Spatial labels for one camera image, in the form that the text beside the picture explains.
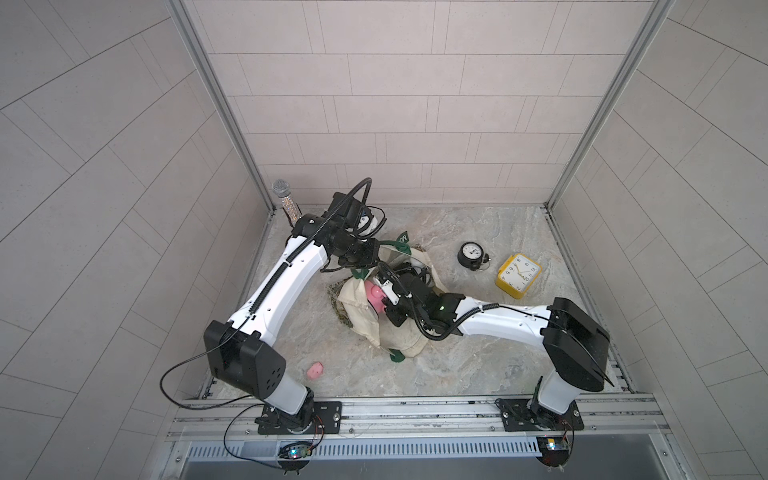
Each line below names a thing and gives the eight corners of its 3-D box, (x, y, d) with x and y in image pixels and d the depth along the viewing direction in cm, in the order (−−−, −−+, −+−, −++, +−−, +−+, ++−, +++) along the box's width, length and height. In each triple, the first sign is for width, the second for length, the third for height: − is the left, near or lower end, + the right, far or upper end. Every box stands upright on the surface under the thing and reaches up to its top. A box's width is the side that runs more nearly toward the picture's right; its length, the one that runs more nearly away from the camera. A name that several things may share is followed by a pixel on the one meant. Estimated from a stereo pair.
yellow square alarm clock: (490, 282, 97) (492, 277, 95) (512, 254, 104) (515, 249, 102) (520, 302, 93) (523, 298, 90) (541, 271, 100) (544, 267, 98)
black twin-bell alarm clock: (471, 275, 99) (473, 269, 96) (451, 257, 103) (453, 251, 100) (489, 260, 103) (492, 254, 100) (469, 243, 107) (471, 237, 104)
